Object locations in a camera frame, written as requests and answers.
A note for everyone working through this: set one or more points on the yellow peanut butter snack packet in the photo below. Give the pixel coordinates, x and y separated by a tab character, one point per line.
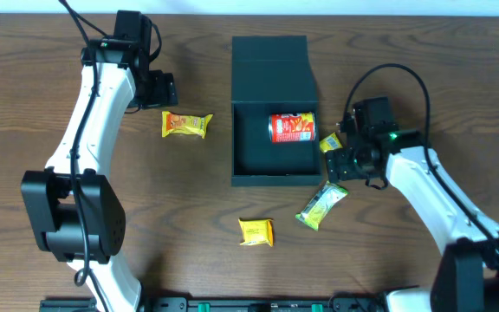
184	124

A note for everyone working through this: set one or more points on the yellow wafer snack packet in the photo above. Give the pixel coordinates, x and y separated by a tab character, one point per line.
330	143

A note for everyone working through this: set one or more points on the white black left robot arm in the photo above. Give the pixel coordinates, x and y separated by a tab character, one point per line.
73	210

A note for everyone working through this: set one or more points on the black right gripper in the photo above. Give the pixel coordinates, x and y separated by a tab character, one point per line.
338	165

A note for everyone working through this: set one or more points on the red Pringles can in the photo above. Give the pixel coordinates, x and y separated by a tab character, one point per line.
297	127

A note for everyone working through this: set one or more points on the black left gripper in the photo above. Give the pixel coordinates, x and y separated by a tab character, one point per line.
163	89

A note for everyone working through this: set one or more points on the black gift box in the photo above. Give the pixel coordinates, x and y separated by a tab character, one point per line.
271	75

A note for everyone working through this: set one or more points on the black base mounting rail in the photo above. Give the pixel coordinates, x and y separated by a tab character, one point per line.
338	304

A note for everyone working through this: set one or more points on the green white snack packet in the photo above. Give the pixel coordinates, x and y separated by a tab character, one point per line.
321	204

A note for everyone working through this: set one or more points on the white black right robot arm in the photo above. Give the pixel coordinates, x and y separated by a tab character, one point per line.
467	277

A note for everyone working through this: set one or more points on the small yellow square snack packet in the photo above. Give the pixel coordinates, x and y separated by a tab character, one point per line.
258	231

